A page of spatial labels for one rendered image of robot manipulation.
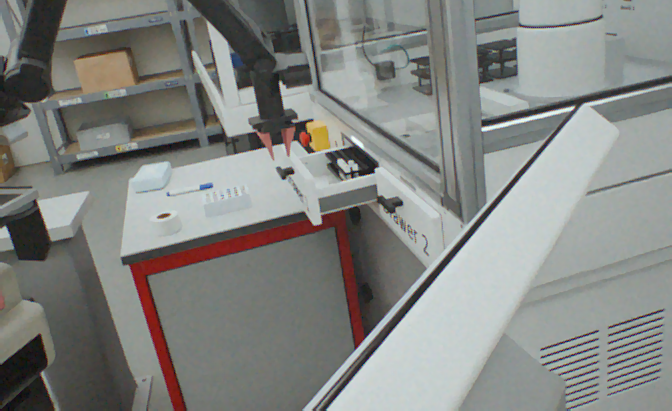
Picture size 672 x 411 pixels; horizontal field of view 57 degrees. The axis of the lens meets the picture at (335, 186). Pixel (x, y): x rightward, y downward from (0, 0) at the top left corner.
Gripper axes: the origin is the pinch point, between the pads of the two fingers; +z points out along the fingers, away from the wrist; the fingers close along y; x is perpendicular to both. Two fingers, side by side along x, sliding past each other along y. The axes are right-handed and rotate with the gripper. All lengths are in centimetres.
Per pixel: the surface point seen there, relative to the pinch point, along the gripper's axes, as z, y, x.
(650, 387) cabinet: 47, 54, -53
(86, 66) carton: 18, -75, 389
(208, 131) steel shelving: 86, 4, 371
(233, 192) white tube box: 16.0, -10.3, 27.1
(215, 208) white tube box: 17.8, -16.0, 23.6
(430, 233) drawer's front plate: 6.3, 16.0, -42.8
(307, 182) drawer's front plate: 3.4, 2.6, -12.1
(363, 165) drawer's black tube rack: 5.8, 17.6, -4.4
